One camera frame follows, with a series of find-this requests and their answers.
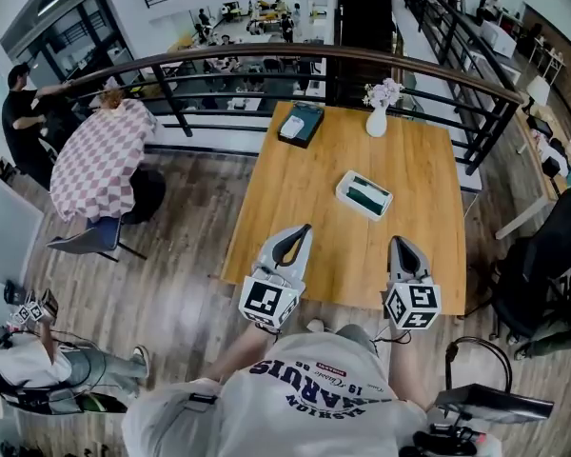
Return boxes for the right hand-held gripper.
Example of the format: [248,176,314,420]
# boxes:
[384,235,443,331]

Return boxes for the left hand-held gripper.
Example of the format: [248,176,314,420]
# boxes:
[238,224,313,328]

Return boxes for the dark green tissue pack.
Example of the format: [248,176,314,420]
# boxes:
[345,175,391,214]

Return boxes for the white tissue box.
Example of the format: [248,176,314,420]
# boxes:
[335,169,394,222]

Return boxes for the person's left forearm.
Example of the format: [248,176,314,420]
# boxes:
[204,324,277,383]

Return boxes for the person's right forearm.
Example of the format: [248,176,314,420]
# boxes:
[387,328,432,408]

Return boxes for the wooden table with white legs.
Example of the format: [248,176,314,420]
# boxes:
[219,101,467,317]

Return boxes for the small white pouch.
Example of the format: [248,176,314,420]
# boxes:
[280,115,305,138]

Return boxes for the dark green tray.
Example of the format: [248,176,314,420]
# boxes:
[277,101,325,149]

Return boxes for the black office chair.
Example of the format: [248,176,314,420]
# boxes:
[489,190,571,342]

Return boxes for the white vase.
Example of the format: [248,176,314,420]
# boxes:
[364,103,388,138]

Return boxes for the person's grey printed shirt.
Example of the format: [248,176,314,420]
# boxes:
[122,324,429,457]

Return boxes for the light wooden desk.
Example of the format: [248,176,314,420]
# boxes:
[494,107,571,241]

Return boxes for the black flat device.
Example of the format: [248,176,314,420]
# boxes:
[432,382,556,423]

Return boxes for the pale purple flowers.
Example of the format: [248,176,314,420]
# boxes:
[363,77,404,109]

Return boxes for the black electronic device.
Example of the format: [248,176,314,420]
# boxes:
[399,424,501,457]

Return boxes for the blue-grey chair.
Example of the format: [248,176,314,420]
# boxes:
[46,214,148,262]

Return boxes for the black railing with wooden handrail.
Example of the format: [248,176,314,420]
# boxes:
[64,43,524,176]

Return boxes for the pink checkered tablecloth table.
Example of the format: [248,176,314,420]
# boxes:
[49,97,158,224]

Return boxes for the white floor lamp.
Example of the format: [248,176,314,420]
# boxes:
[522,74,552,116]

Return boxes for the dried orange plant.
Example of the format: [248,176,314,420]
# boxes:
[98,88,125,112]

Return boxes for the black looped cable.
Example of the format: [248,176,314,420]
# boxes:
[444,335,513,392]

